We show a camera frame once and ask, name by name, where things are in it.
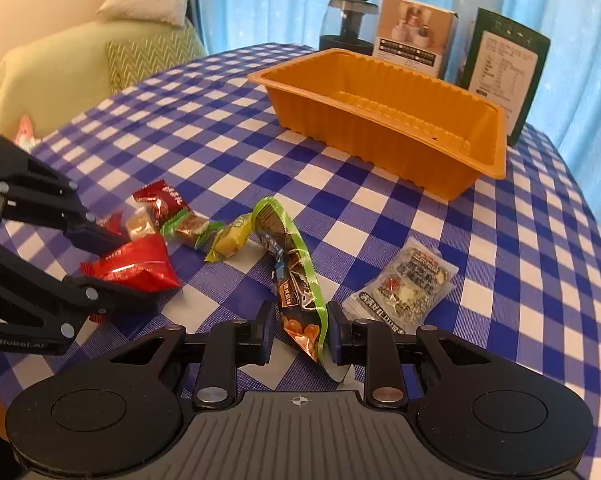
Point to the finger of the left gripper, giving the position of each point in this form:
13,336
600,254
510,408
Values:
36,306
36,194

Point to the orange plastic tray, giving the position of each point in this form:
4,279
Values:
434,134

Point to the white product box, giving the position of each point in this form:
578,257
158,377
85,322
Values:
415,35

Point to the clear grey snack packet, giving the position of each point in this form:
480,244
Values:
407,289

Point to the light green sofa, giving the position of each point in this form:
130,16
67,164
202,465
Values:
55,78

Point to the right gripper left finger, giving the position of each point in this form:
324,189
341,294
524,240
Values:
229,346

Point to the blue checkered tablecloth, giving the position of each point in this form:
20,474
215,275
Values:
503,379

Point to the tan unwrapped candy cube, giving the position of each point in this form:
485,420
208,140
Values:
140,224

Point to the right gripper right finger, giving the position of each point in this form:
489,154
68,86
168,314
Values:
370,344

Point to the large red snack packet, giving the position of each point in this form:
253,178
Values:
143,264

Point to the small red candy packet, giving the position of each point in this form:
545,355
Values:
112,223

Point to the yellow green candy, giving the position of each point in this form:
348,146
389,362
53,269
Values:
230,239

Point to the green chevron cushion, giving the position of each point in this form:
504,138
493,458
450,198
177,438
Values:
133,60

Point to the dark glass humidifier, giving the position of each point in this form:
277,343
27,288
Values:
349,25

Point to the green carton box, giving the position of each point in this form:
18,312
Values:
504,64

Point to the long green snack bag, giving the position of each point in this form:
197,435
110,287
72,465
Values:
302,308

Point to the dark red candy packet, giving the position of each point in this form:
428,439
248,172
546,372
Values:
163,201

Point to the green brown candy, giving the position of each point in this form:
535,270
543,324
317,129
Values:
191,230

